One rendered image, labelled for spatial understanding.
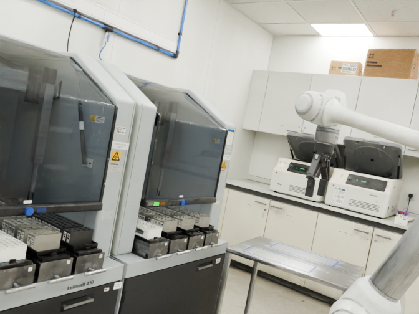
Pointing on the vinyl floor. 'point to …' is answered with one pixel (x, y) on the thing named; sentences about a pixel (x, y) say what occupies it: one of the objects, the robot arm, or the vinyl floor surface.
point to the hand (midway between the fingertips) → (315, 193)
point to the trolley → (288, 266)
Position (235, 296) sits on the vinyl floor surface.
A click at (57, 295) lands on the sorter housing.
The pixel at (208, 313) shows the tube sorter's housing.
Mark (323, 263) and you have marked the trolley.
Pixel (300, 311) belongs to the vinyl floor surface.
